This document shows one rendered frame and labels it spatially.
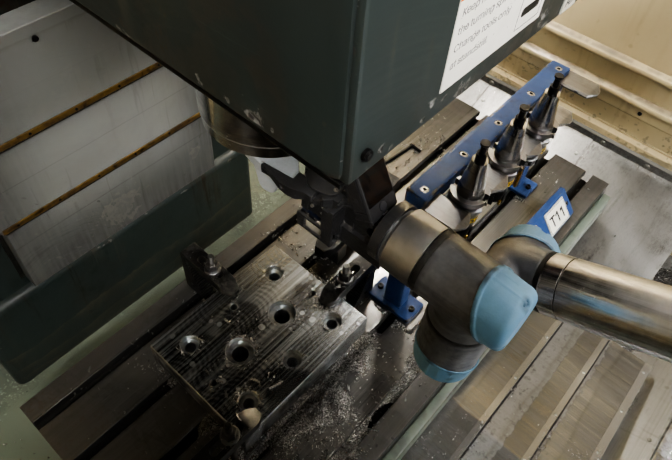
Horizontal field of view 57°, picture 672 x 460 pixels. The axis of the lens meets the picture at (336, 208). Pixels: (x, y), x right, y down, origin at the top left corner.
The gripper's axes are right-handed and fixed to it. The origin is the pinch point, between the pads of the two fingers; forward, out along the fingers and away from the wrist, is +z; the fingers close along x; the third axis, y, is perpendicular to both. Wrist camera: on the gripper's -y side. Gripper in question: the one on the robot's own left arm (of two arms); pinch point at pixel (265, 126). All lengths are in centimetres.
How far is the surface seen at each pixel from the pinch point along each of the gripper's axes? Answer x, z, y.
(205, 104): -7.9, 0.2, -8.1
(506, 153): 37.6, -16.2, 19.7
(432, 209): 21.8, -13.5, 22.6
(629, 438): 44, -61, 77
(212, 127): -8.0, -0.6, -5.6
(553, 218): 60, -24, 50
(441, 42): -2.6, -21.1, -24.3
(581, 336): 55, -42, 72
